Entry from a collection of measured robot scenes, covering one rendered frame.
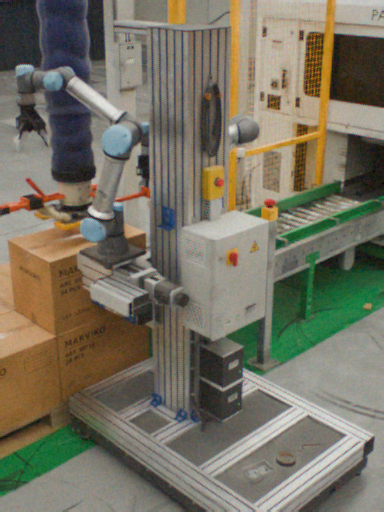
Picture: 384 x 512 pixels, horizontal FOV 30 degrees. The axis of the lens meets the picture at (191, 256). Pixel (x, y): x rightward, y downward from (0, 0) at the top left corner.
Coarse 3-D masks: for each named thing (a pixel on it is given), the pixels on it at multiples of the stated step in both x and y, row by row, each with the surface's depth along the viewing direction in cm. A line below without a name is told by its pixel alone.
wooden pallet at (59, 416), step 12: (60, 408) 376; (48, 420) 377; (60, 420) 379; (72, 420) 385; (24, 432) 374; (36, 432) 374; (48, 432) 375; (0, 444) 364; (12, 444) 364; (24, 444) 366; (0, 456) 357
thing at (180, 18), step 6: (168, 0) 507; (174, 0) 489; (180, 0) 435; (168, 6) 509; (174, 6) 507; (180, 6) 437; (174, 12) 509; (180, 12) 438; (174, 18) 499; (180, 18) 439; (174, 24) 500
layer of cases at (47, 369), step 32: (0, 288) 412; (0, 320) 376; (32, 320) 377; (96, 320) 377; (0, 352) 346; (32, 352) 353; (64, 352) 368; (96, 352) 383; (128, 352) 400; (0, 384) 345; (32, 384) 359; (64, 384) 374; (0, 416) 350; (32, 416) 365
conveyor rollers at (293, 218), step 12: (312, 204) 553; (324, 204) 555; (336, 204) 553; (348, 204) 551; (288, 216) 526; (300, 216) 529; (312, 216) 527; (324, 216) 526; (276, 228) 502; (288, 228) 505
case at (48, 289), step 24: (24, 240) 372; (48, 240) 372; (72, 240) 372; (144, 240) 384; (24, 264) 366; (48, 264) 347; (72, 264) 356; (24, 288) 373; (48, 288) 353; (72, 288) 360; (24, 312) 380; (48, 312) 360; (72, 312) 364; (96, 312) 375
